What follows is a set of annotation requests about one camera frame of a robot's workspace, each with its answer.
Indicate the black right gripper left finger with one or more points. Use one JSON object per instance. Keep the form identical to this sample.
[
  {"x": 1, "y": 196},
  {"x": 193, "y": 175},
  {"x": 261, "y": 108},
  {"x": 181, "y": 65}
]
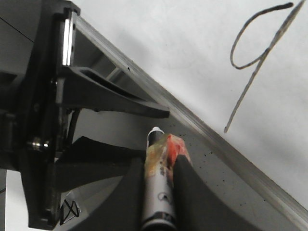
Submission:
[{"x": 103, "y": 196}]

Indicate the aluminium whiteboard tray ledge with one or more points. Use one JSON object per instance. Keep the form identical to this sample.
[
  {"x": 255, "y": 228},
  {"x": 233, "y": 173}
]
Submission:
[{"x": 234, "y": 179}]

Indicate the white whiteboard marker pen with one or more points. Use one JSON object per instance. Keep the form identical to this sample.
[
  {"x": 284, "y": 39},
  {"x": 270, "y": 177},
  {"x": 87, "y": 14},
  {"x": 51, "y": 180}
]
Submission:
[{"x": 158, "y": 212}]

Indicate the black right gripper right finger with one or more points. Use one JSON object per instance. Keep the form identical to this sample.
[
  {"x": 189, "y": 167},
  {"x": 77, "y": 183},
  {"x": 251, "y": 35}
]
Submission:
[{"x": 197, "y": 207}]

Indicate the red round magnet with tape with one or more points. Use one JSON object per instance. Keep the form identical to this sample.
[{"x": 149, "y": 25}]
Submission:
[{"x": 173, "y": 146}]

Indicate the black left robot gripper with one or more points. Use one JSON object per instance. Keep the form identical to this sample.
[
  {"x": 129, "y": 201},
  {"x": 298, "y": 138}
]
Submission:
[{"x": 39, "y": 111}]

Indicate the white whiteboard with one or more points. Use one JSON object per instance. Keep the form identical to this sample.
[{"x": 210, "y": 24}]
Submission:
[{"x": 249, "y": 85}]

